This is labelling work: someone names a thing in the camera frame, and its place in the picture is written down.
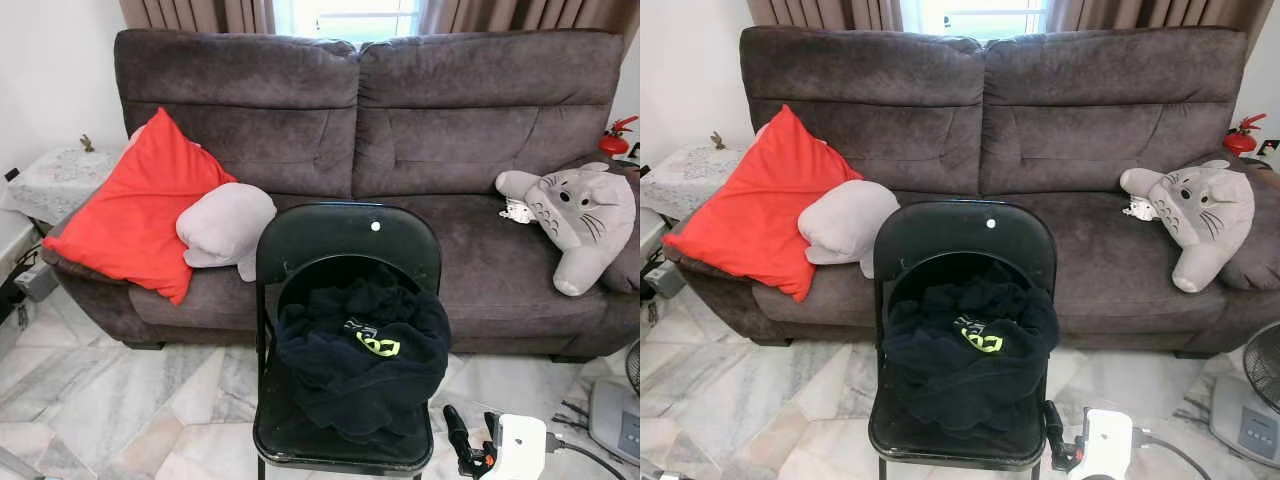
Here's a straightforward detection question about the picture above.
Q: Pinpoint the black hoodie with green logo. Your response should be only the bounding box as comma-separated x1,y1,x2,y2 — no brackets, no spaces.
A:
275,260,453,443
882,260,1062,438

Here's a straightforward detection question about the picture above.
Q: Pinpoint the grey floor fan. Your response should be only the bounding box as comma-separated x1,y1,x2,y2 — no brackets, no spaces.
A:
1207,320,1280,471
586,338,641,468

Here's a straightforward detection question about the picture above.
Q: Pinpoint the black folding chair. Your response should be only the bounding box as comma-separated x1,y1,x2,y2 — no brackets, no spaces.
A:
867,199,1060,480
252,202,444,480

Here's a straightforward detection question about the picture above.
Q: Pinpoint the grey cat plush toy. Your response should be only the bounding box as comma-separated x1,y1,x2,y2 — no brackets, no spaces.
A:
494,161,639,298
1119,159,1257,295

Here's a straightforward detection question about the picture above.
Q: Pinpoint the grey plush pillow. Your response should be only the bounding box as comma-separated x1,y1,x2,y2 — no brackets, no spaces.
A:
175,182,278,284
797,179,900,280

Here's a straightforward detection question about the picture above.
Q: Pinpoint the brown fabric sofa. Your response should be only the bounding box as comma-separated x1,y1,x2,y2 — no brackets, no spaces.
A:
672,25,1280,359
40,28,641,363

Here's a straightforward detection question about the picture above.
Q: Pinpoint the red fire extinguisher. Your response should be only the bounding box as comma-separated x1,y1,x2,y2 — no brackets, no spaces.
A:
598,114,639,159
1224,112,1268,157

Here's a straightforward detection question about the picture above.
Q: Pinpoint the side table with lace cloth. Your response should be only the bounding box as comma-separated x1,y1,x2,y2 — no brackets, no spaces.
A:
3,145,129,227
640,145,749,224

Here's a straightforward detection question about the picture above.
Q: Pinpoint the red cushion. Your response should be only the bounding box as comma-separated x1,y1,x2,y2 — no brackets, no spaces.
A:
690,103,863,304
70,106,238,305

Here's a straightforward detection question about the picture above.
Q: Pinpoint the brown curtain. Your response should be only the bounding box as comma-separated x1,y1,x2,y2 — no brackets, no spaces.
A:
1044,0,1279,49
745,0,903,33
119,0,277,36
417,0,641,49

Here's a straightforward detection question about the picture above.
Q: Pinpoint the bright window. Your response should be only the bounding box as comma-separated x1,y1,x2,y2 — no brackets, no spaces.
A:
898,0,1051,41
272,0,422,43

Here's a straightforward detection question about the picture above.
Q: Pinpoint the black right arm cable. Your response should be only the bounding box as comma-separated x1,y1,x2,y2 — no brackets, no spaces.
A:
543,434,627,480
1132,428,1213,480

